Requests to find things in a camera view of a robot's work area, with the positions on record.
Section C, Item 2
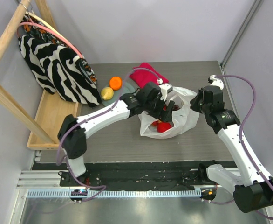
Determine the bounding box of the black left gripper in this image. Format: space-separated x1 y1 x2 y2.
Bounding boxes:
144 95 174 123

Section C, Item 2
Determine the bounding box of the red apple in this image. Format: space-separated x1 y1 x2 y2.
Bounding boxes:
157 122 172 133

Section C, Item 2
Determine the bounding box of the dark purple grape bunch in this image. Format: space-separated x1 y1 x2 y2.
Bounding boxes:
174 105 180 111

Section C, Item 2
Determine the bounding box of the red yellow strawberry bunch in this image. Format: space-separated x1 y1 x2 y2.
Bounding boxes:
151 105 167 126

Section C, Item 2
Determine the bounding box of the white lemon print plastic bag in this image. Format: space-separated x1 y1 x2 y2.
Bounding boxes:
138 86 199 139

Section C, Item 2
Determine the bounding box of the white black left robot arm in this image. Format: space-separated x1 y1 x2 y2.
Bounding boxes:
57 82 175 186

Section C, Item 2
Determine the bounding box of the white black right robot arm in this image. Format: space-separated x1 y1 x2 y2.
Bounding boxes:
190 85 273 213

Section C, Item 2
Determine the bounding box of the folded red cloth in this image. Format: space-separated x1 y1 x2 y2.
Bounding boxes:
130 62 169 88

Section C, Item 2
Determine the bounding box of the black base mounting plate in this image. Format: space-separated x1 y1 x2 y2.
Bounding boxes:
59 161 227 192

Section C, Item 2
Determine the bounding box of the orange fruit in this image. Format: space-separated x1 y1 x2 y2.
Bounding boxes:
109 76 122 91

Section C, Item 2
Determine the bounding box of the zebra pattern black white garment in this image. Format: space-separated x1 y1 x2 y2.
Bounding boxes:
19 35 102 108

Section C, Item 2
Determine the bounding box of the camouflage orange black garment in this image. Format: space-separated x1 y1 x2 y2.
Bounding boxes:
21 13 97 84

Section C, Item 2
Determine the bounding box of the pink clothes hanger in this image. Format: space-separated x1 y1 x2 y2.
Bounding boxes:
19 22 83 58

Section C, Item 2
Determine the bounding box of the cream clothes hanger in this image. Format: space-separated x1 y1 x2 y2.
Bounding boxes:
26 12 58 33

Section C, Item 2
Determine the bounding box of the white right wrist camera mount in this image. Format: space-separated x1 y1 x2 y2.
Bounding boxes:
208 75 224 90

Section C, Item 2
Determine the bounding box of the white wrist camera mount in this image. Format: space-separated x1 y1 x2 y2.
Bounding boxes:
208 75 224 90
157 78 173 102

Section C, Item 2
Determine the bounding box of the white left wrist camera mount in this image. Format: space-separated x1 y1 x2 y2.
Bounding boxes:
157 78 173 102

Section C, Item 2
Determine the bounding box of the aluminium cable duct rail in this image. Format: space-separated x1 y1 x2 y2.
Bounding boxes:
27 188 201 198

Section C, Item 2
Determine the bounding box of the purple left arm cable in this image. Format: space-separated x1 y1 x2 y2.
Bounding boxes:
56 68 163 203

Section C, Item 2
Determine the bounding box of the wooden clothes rack frame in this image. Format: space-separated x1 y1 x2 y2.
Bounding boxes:
0 0 81 150

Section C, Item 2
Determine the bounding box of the aluminium corner frame profile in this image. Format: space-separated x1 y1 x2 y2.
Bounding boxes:
220 0 265 70

